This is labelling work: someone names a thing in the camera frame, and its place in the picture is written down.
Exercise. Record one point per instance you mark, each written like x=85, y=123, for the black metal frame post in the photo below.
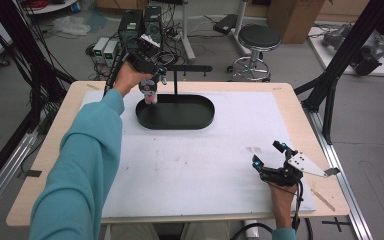
x=340, y=63
x=23, y=50

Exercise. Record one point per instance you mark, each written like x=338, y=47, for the bench power supply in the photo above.
x=110, y=51
x=99, y=48

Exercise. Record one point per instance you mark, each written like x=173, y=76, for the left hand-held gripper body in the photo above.
x=145, y=58

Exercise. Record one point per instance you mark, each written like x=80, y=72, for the black hook rack with tray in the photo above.
x=180, y=113

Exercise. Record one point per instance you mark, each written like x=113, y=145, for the white foam mat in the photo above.
x=186, y=166

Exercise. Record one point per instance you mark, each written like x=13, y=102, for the black tape strip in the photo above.
x=32, y=173

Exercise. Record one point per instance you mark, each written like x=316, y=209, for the white platform board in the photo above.
x=320, y=50

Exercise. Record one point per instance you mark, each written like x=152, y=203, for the black seat stool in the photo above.
x=259, y=36

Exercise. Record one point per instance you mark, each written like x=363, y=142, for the white-legged desk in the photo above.
x=187, y=40

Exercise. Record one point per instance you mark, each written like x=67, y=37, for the black tape cross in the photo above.
x=336, y=222

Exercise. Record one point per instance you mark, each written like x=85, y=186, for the person's right hand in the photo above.
x=283, y=200

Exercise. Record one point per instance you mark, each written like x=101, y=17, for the tall cardboard box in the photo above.
x=295, y=20

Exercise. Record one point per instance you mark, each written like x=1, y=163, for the black computer tower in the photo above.
x=152, y=23
x=130, y=28

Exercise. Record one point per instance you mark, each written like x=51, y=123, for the thin wooden stick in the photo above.
x=323, y=200

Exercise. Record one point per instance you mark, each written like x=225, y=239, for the round white table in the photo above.
x=51, y=7

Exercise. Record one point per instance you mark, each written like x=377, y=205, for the person's left hand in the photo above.
x=128, y=80

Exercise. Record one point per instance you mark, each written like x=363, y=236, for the clear plastic bag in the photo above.
x=71, y=26

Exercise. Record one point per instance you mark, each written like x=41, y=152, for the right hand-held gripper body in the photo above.
x=285, y=173

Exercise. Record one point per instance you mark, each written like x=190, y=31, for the flat black device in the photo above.
x=226, y=24

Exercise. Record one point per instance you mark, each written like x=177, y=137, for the aluminium floor rail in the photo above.
x=3, y=176
x=343, y=180

